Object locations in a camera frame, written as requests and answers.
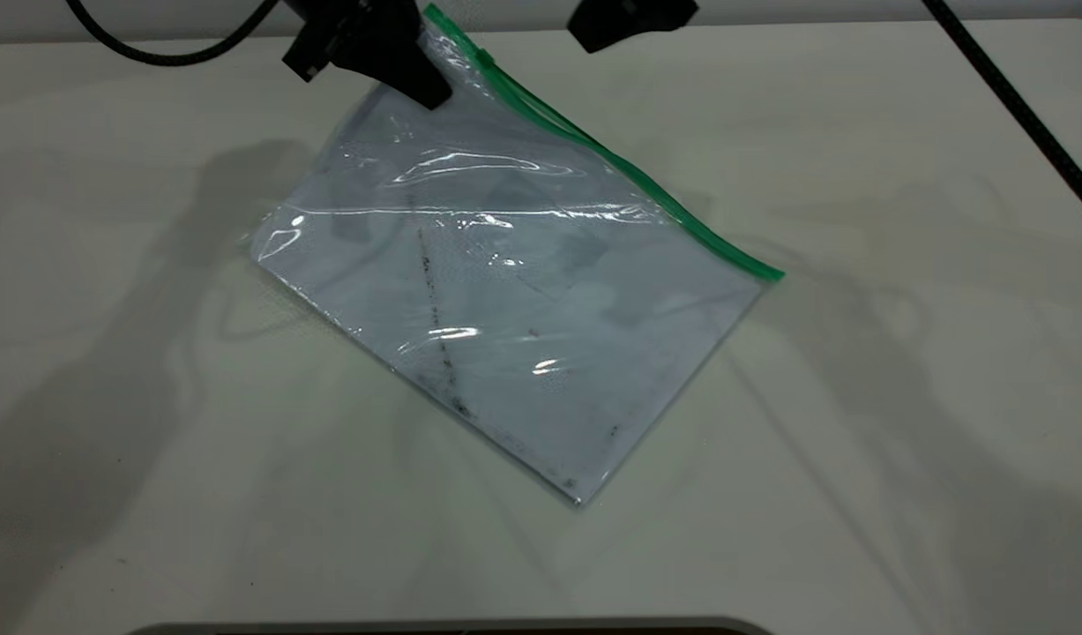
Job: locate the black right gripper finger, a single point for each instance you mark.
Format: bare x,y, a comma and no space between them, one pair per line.
655,13
598,22

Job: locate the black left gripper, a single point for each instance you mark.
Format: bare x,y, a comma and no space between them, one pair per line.
355,22

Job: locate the green zipper slider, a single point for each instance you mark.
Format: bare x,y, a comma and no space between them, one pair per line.
486,58

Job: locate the clear plastic zip bag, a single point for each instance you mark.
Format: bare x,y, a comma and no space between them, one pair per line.
505,265

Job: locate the white paper sheets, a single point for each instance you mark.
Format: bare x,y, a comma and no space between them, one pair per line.
523,388

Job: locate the dark grey rounded base plate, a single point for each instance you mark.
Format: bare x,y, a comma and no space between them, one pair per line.
452,628

